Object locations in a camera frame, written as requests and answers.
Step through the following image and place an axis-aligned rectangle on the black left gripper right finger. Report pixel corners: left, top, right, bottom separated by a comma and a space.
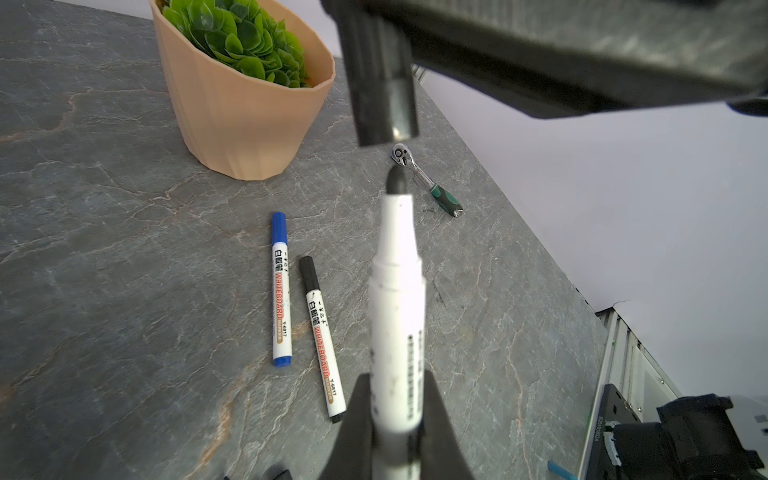
420, 370, 474, 480

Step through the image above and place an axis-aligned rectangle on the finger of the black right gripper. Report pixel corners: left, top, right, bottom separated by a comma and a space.
320, 0, 768, 120

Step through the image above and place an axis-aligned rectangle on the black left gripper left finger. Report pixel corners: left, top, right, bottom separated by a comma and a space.
319, 373, 373, 480

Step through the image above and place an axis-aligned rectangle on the white marker pen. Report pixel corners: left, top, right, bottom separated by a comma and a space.
368, 166, 426, 479
299, 256, 347, 423

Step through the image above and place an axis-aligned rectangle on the white marker blue cap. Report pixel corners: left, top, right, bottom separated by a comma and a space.
271, 212, 293, 367

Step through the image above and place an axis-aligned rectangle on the black pen cap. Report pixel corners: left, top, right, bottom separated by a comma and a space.
337, 10, 419, 147

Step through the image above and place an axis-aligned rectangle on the pink faceted plant pot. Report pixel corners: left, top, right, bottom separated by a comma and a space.
151, 1, 336, 180

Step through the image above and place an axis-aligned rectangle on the green artificial plant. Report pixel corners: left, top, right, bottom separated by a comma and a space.
159, 0, 310, 88

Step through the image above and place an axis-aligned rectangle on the aluminium frame rail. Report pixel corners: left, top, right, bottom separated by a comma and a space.
597, 308, 681, 422

